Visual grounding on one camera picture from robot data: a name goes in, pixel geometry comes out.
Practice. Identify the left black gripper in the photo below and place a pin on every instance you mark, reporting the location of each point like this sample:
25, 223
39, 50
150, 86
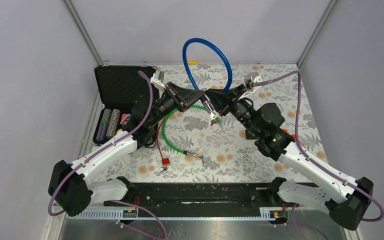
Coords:
183, 98

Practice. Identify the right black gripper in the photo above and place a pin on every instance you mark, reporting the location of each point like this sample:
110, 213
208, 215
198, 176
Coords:
226, 100

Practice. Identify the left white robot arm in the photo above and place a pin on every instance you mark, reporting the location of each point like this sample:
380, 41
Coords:
73, 186

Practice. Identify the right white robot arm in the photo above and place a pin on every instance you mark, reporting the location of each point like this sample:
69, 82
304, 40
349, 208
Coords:
344, 198

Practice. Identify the floral table mat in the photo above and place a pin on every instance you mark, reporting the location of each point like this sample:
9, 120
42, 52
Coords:
228, 155

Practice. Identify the black poker chip case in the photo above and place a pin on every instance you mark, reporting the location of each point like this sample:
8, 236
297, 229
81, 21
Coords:
120, 87

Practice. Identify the green cable lock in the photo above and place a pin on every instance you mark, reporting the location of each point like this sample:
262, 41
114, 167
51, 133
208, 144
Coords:
192, 123

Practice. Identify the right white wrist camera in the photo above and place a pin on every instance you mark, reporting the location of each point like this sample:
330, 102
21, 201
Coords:
250, 80

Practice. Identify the red cable lock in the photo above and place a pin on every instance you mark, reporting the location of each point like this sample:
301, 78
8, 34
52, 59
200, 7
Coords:
165, 161

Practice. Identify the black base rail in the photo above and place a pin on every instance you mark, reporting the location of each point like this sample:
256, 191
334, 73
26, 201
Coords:
204, 200

